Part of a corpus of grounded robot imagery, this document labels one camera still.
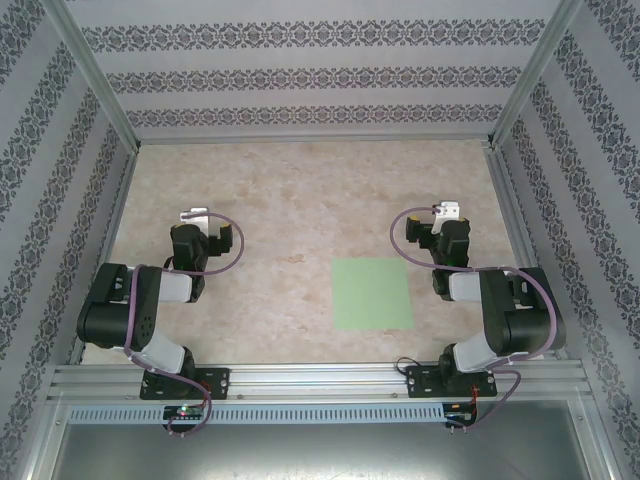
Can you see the light green paper sheet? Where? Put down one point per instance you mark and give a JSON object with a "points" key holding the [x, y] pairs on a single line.
{"points": [[372, 295]]}

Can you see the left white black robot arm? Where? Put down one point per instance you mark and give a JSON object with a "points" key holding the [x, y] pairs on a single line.
{"points": [[172, 290]]}

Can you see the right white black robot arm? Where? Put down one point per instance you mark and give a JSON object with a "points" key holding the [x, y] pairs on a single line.
{"points": [[525, 325]]}

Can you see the grey sheet metal panel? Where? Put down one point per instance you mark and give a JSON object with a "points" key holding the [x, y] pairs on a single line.
{"points": [[320, 450]]}

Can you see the small circuit board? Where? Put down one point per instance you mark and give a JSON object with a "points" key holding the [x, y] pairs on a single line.
{"points": [[457, 415], [185, 412]]}

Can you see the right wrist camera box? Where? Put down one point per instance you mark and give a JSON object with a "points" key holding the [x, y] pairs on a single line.
{"points": [[447, 212]]}

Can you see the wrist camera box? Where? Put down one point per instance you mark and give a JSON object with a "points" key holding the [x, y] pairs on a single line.
{"points": [[447, 212], [197, 217]]}

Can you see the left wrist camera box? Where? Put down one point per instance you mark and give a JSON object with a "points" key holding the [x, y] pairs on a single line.
{"points": [[197, 217]]}

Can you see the aluminium table side rail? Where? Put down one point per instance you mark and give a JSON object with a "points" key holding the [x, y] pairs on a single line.
{"points": [[507, 200], [120, 200]]}

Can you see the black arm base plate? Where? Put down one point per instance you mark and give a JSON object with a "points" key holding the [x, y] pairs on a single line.
{"points": [[217, 382], [422, 382]]}

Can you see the long aluminium mounting rail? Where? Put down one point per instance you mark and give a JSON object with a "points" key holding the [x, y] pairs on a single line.
{"points": [[310, 380]]}

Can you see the aluminium frame post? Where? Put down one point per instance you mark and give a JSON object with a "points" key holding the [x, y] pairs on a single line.
{"points": [[530, 75], [98, 75]]}

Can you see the aluminium lower frame bar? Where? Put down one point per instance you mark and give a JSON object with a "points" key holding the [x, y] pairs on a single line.
{"points": [[607, 445], [40, 445]]}

